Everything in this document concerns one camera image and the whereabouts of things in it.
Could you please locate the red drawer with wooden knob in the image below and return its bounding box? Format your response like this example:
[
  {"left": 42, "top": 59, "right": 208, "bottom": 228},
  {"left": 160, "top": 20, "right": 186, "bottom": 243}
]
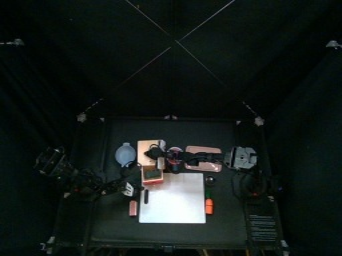
[{"left": 141, "top": 165, "right": 166, "bottom": 186}]

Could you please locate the grey-blue bowl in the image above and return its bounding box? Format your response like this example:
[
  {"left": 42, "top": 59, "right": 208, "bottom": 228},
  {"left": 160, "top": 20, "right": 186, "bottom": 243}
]
[{"left": 114, "top": 142, "right": 138, "bottom": 168}]

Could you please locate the pink copper tray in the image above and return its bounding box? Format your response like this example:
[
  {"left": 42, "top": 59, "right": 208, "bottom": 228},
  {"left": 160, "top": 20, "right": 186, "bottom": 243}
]
[{"left": 184, "top": 145, "right": 224, "bottom": 173}]

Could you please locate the toy carrot with green top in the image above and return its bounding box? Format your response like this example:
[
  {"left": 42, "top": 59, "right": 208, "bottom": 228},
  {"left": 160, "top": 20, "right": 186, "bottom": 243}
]
[{"left": 204, "top": 189, "right": 216, "bottom": 216}]

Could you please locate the white cutting board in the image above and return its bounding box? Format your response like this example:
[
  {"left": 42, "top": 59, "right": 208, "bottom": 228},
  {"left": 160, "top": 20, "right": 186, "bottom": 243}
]
[{"left": 138, "top": 172, "right": 208, "bottom": 225}]

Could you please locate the red plastic cup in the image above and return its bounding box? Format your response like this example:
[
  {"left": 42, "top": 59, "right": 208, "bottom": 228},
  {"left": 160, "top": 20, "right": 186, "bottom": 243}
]
[{"left": 166, "top": 146, "right": 185, "bottom": 169}]

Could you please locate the red and white eraser block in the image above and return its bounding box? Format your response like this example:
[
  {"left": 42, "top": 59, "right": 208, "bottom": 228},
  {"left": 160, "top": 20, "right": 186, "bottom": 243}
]
[{"left": 129, "top": 199, "right": 140, "bottom": 217}]

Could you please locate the wooden drawer box housing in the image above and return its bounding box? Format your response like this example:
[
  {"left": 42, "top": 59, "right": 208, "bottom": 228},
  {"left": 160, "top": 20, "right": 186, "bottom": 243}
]
[{"left": 137, "top": 139, "right": 168, "bottom": 168}]

